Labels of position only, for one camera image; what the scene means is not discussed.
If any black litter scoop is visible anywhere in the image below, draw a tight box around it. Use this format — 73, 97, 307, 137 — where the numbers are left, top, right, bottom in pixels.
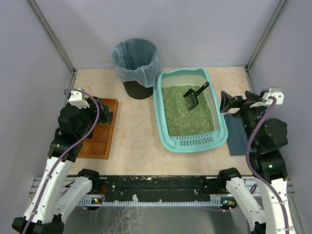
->
182, 82, 210, 111

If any teal litter box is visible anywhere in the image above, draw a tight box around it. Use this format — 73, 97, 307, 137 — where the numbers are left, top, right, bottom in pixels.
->
153, 68, 228, 153

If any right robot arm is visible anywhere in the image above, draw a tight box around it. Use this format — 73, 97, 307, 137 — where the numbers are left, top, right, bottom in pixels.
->
218, 88, 296, 234

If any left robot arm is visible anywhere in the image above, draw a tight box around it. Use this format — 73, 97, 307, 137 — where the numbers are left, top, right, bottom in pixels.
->
12, 97, 113, 234

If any green cat litter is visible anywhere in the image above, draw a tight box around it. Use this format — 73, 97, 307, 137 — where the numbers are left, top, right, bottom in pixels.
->
161, 85, 215, 137

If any dark green item in tray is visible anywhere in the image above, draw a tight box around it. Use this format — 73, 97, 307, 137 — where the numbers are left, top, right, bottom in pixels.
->
97, 99, 113, 125

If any blue cloth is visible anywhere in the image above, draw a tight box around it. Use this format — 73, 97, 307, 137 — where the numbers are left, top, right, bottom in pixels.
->
224, 113, 248, 156

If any wooden compartment tray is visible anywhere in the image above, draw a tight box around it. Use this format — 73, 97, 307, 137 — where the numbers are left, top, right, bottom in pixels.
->
78, 98, 118, 160

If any black trash bin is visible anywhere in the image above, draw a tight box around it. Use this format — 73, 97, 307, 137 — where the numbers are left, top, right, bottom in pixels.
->
123, 81, 153, 100

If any blue trash bag liner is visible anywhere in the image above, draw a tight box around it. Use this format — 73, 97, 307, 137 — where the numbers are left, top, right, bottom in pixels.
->
111, 38, 161, 88

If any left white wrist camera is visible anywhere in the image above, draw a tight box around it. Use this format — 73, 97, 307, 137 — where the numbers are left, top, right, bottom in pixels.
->
68, 89, 90, 109

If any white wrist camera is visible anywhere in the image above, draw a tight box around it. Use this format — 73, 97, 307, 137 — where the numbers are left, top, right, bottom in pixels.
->
68, 89, 90, 109
250, 87, 284, 108

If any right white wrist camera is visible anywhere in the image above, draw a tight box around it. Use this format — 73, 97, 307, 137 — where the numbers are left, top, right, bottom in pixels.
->
250, 87, 284, 108

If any black mounting rail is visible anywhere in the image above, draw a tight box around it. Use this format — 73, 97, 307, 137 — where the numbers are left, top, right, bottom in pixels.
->
78, 175, 235, 207

